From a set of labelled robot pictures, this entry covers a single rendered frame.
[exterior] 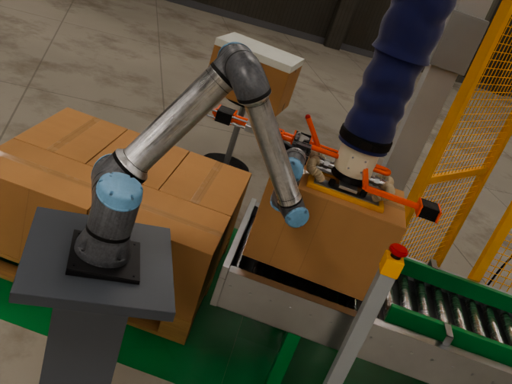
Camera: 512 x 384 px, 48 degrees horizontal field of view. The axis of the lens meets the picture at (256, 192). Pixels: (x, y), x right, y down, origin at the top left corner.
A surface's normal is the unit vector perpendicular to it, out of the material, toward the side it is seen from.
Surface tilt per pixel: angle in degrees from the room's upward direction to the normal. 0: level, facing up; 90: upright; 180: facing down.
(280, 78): 90
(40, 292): 0
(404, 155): 90
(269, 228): 90
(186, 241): 0
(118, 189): 5
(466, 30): 90
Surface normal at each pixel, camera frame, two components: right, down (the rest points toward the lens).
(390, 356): -0.17, 0.40
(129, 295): 0.29, -0.85
